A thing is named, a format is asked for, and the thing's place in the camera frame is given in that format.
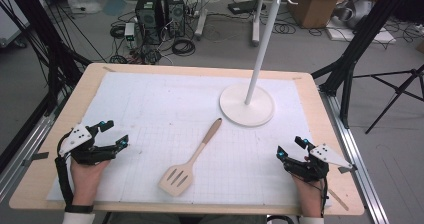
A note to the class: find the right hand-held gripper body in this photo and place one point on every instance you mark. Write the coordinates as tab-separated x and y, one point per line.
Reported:
325	155

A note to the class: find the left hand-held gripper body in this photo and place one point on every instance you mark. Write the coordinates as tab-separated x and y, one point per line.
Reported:
80	137

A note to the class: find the person's left hand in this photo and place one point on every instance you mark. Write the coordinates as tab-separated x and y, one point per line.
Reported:
83	180

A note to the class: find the person's right hand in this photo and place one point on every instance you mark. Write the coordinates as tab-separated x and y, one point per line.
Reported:
310	197

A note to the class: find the black tape strip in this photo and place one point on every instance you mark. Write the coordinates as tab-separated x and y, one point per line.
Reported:
36	157

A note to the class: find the white grid mat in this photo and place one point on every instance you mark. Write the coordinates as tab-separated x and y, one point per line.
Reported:
150	100

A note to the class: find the white hook stand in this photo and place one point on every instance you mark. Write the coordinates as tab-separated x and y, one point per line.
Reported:
235	109

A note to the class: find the beige slotted spatula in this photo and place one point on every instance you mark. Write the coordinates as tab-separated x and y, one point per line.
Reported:
176	179

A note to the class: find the black wristband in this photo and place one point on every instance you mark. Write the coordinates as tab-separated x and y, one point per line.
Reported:
79	209

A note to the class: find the small white power box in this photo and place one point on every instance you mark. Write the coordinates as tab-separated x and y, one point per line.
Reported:
129	34

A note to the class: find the black tripod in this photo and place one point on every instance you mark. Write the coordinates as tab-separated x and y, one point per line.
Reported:
396	87

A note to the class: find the large black computer tower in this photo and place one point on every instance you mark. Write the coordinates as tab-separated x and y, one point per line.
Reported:
149	15

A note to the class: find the white flat board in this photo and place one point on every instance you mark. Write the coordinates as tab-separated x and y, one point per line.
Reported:
366	35

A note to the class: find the white stand leg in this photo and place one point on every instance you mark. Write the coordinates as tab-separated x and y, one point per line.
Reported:
256	27
201	20

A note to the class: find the slim black computer tower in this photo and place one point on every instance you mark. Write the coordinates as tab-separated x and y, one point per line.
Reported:
174	12

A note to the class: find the cardboard box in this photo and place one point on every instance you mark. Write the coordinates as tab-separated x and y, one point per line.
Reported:
316	5

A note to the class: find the white cabinet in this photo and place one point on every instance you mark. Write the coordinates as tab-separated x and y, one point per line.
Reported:
10	17

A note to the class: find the grey rounded device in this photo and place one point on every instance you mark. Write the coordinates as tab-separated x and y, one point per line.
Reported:
355	12

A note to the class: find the black flat device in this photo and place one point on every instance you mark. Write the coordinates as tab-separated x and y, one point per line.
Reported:
245	6

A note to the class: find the aluminium rail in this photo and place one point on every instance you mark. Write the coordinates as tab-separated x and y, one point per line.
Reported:
20	157
356	157

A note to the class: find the black frame strut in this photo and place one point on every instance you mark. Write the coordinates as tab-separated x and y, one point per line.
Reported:
360	37
50	44

